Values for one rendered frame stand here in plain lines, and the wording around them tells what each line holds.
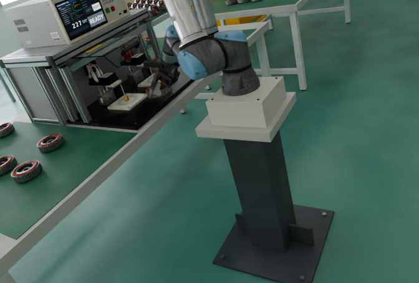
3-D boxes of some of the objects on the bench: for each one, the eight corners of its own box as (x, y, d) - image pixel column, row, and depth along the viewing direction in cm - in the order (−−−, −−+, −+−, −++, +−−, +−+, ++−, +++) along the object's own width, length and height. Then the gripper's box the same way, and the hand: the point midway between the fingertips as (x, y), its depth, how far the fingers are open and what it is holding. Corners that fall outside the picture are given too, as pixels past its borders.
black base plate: (209, 68, 204) (207, 64, 203) (137, 130, 159) (135, 126, 158) (145, 70, 229) (144, 67, 228) (68, 124, 185) (67, 120, 184)
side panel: (68, 123, 186) (39, 63, 171) (64, 126, 184) (33, 67, 169) (36, 119, 201) (6, 65, 186) (32, 123, 199) (1, 68, 184)
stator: (56, 137, 174) (52, 131, 172) (69, 141, 167) (65, 134, 165) (35, 151, 166) (31, 144, 165) (48, 155, 160) (44, 148, 158)
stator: (12, 158, 166) (8, 151, 164) (21, 164, 158) (17, 158, 156) (-13, 172, 160) (-17, 165, 158) (-5, 179, 152) (-10, 172, 150)
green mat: (138, 133, 157) (138, 133, 157) (16, 239, 114) (15, 239, 114) (15, 121, 208) (15, 121, 207) (-101, 192, 165) (-101, 191, 165)
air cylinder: (116, 98, 193) (112, 88, 190) (106, 105, 188) (102, 95, 185) (110, 98, 196) (105, 88, 193) (100, 105, 191) (95, 95, 188)
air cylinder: (144, 78, 210) (141, 69, 207) (136, 83, 205) (133, 75, 202) (138, 78, 213) (134, 69, 210) (130, 83, 207) (126, 75, 205)
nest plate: (148, 95, 185) (148, 93, 185) (130, 110, 175) (128, 108, 174) (127, 95, 193) (126, 93, 193) (108, 109, 183) (106, 107, 182)
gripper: (166, 73, 151) (158, 108, 165) (189, 56, 163) (180, 89, 178) (149, 63, 152) (142, 98, 166) (174, 47, 165) (166, 80, 179)
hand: (157, 90), depth 172 cm, fingers closed on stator, 13 cm apart
